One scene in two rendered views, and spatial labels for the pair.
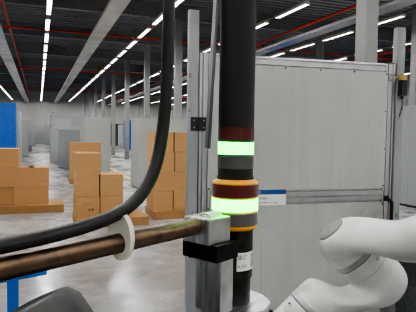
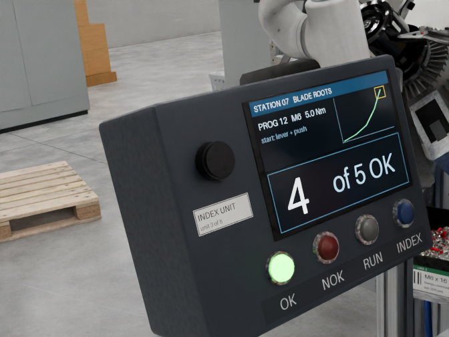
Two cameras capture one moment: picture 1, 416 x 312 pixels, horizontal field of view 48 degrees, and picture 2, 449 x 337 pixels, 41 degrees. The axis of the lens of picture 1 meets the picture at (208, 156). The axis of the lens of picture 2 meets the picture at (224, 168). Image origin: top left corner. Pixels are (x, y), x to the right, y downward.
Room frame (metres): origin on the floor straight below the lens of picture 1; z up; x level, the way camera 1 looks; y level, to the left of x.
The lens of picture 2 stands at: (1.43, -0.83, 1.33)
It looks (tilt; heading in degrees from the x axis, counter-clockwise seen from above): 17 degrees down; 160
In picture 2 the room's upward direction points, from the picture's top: 5 degrees counter-clockwise
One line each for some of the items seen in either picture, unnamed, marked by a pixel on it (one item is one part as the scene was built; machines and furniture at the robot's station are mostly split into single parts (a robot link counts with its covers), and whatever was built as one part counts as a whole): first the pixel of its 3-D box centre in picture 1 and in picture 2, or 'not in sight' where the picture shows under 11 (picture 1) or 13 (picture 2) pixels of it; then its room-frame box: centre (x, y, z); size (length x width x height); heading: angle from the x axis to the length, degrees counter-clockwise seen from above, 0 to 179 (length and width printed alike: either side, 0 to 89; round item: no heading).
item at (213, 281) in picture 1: (227, 264); not in sight; (0.42, -0.02, 1.49); 0.09 x 0.07 x 0.10; 140
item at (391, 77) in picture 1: (397, 95); not in sight; (2.53, -1.02, 1.82); 0.09 x 0.04 x 0.23; 105
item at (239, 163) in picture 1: (235, 161); not in sight; (0.43, -0.03, 1.59); 0.03 x 0.03 x 0.01
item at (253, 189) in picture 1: (234, 189); not in sight; (0.43, -0.03, 1.56); 0.04 x 0.04 x 0.01
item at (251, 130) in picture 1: (236, 134); not in sight; (0.43, -0.03, 1.61); 0.03 x 0.03 x 0.01
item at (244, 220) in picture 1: (234, 216); not in sight; (0.43, -0.03, 1.53); 0.04 x 0.04 x 0.01
